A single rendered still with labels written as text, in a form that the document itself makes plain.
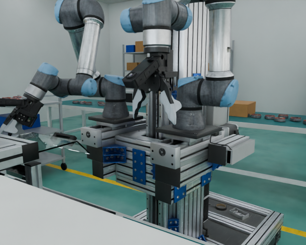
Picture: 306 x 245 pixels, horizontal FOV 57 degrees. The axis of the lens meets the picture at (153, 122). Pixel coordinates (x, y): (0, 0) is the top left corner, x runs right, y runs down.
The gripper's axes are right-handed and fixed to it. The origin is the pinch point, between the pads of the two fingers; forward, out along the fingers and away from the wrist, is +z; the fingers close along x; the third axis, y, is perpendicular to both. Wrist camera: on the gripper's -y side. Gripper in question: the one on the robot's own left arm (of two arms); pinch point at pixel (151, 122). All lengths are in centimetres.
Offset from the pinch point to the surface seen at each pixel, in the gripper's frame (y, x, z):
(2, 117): 86, 319, 45
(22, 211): -51, -32, -5
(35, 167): -23.8, 20.2, 11.3
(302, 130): 235, 11, 42
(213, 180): 232, 100, 115
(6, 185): -50, -27, -5
